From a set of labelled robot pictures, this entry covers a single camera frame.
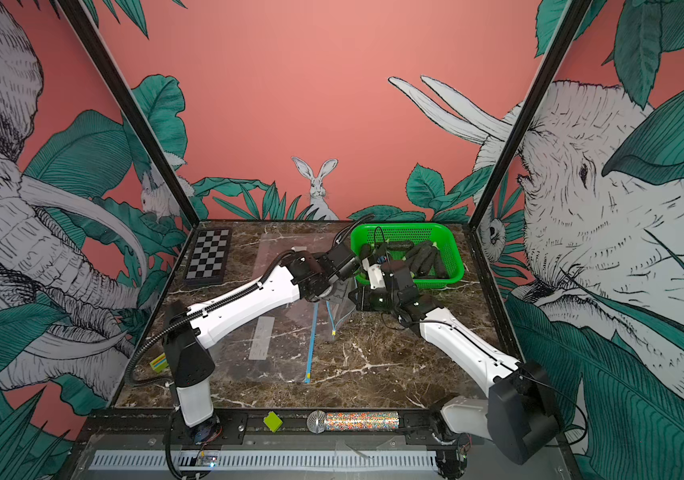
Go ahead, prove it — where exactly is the left black frame post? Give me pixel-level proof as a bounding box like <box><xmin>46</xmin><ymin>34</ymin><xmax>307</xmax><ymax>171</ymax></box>
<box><xmin>57</xmin><ymin>0</ymin><xmax>200</xmax><ymax>227</ymax></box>

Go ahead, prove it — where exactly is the sprinkle-filled cylinder tube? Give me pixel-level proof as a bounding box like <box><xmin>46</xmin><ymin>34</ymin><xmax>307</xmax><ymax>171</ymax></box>
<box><xmin>306</xmin><ymin>410</ymin><xmax>400</xmax><ymax>434</ymax></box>

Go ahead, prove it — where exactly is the black white checkerboard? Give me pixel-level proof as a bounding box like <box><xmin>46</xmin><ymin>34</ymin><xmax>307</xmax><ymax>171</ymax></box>
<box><xmin>184</xmin><ymin>227</ymin><xmax>232</xmax><ymax>286</ymax></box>

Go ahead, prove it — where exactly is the clear zip-top bag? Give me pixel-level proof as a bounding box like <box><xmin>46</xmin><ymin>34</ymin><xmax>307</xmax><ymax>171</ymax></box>
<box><xmin>289</xmin><ymin>279</ymin><xmax>356</xmax><ymax>343</ymax></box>
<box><xmin>253</xmin><ymin>232</ymin><xmax>335</xmax><ymax>278</ymax></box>
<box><xmin>209</xmin><ymin>301</ymin><xmax>317</xmax><ymax>383</ymax></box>

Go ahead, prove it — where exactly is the dark purple eggplant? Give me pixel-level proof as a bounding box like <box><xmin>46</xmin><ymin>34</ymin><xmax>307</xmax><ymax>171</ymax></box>
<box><xmin>372</xmin><ymin>260</ymin><xmax>407</xmax><ymax>276</ymax></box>

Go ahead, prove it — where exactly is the right black frame post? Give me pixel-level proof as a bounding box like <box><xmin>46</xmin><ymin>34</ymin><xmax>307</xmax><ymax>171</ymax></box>
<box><xmin>469</xmin><ymin>0</ymin><xmax>591</xmax><ymax>232</ymax></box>

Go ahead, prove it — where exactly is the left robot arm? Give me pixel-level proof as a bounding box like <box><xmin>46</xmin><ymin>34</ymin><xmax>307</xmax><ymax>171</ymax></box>
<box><xmin>163</xmin><ymin>243</ymin><xmax>360</xmax><ymax>428</ymax></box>

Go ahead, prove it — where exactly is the black frame post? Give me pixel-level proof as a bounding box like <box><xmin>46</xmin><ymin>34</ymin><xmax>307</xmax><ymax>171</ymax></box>
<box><xmin>469</xmin><ymin>0</ymin><xmax>591</xmax><ymax>232</ymax></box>
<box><xmin>57</xmin><ymin>0</ymin><xmax>200</xmax><ymax>227</ymax></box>

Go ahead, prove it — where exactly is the green plastic basket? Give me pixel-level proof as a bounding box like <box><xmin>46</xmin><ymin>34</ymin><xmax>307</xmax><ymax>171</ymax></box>
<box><xmin>350</xmin><ymin>223</ymin><xmax>465</xmax><ymax>289</ymax></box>

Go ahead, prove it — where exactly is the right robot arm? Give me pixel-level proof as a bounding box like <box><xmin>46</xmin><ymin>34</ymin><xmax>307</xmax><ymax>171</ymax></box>
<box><xmin>349</xmin><ymin>261</ymin><xmax>564</xmax><ymax>465</ymax></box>

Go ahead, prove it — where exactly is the white perforated rail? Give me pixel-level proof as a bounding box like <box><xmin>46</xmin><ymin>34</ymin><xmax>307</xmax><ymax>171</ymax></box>
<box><xmin>88</xmin><ymin>450</ymin><xmax>438</xmax><ymax>472</ymax></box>

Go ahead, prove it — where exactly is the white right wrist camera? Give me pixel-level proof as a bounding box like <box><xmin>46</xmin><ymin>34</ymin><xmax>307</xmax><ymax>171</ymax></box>
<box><xmin>362</xmin><ymin>259</ymin><xmax>386</xmax><ymax>289</ymax></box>

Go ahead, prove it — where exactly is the lime green sticky note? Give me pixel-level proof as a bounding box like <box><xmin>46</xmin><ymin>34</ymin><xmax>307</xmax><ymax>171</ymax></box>
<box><xmin>263</xmin><ymin>411</ymin><xmax>283</xmax><ymax>433</ymax></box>

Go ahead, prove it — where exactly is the small green striped block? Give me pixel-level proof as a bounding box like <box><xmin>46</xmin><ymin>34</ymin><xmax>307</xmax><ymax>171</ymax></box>
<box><xmin>149</xmin><ymin>354</ymin><xmax>168</xmax><ymax>373</ymax></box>

